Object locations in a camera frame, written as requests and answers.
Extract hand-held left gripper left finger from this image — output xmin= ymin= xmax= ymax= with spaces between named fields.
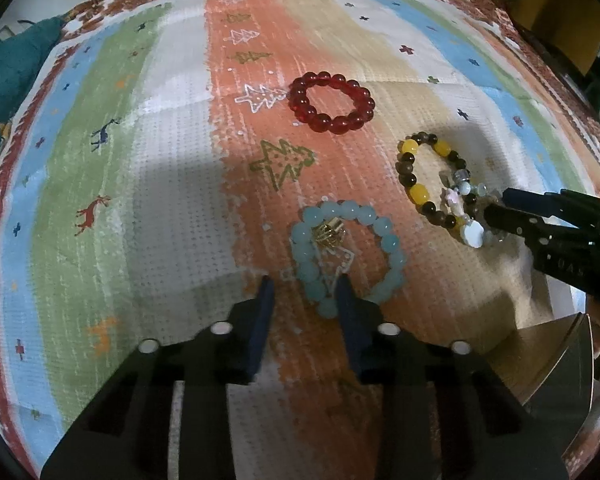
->
xmin=40 ymin=276 xmax=276 ymax=480

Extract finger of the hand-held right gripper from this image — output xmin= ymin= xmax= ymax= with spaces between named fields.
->
xmin=501 ymin=187 xmax=600 ymax=223
xmin=482 ymin=203 xmax=593 ymax=251

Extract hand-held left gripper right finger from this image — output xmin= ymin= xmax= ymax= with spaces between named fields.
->
xmin=336 ymin=276 xmax=568 ymax=480

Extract clear bead charm bracelet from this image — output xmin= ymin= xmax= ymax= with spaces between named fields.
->
xmin=439 ymin=170 xmax=508 ymax=251

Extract gold glossy box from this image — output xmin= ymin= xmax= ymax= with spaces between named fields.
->
xmin=495 ymin=312 xmax=595 ymax=453

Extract striped printed cloth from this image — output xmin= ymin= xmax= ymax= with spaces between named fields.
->
xmin=0 ymin=0 xmax=600 ymax=480

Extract yellow box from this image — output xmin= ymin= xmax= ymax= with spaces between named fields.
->
xmin=517 ymin=0 xmax=600 ymax=76

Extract teal cloth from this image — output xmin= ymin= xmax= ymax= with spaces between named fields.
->
xmin=0 ymin=16 xmax=65 ymax=176

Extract light blue bead bracelet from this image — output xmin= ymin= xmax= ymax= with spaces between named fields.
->
xmin=290 ymin=200 xmax=409 ymax=319

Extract yellow and brown bead bracelet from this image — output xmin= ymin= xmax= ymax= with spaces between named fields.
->
xmin=396 ymin=131 xmax=473 ymax=231

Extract red bead bracelet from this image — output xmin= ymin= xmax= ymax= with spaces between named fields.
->
xmin=287 ymin=71 xmax=376 ymax=135

